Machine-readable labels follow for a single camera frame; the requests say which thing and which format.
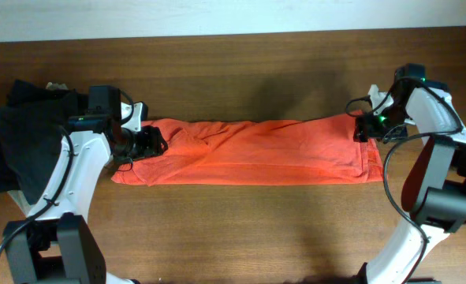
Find orange soccer t-shirt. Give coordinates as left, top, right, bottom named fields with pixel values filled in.
left=112, top=114, right=383, bottom=186

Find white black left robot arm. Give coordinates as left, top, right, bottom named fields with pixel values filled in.
left=0, top=114, right=168, bottom=283

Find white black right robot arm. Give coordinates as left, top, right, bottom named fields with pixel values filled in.
left=354, top=63, right=466, bottom=284

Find black folded shirt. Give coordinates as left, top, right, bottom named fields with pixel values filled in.
left=0, top=80, right=88, bottom=204

